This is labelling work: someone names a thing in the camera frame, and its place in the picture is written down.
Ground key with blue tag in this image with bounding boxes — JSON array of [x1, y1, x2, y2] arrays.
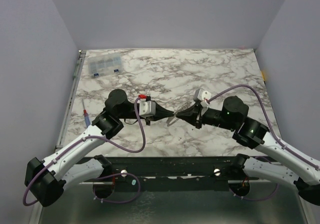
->
[[177, 102, 193, 112]]

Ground silver metal bottle opener keychain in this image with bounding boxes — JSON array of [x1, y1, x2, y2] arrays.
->
[[166, 116, 178, 127]]

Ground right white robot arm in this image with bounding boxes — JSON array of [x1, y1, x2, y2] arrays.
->
[[176, 96, 320, 205]]

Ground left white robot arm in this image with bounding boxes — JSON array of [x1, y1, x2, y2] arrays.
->
[[22, 89, 174, 207]]

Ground clear plastic organizer box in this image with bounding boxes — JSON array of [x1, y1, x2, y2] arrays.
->
[[87, 53, 124, 77]]

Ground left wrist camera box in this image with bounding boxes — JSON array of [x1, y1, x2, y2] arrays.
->
[[138, 94, 156, 118]]

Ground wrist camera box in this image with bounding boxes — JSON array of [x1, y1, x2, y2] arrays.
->
[[193, 88, 212, 108], [138, 94, 156, 118]]

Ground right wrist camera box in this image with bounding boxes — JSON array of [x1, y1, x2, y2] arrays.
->
[[193, 88, 212, 108]]

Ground blue handled screwdriver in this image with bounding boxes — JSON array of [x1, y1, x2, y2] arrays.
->
[[81, 99, 91, 127]]

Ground aluminium frame rail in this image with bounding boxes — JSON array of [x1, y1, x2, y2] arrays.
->
[[55, 50, 87, 150]]

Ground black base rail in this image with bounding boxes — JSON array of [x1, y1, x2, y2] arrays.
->
[[95, 155, 246, 192]]

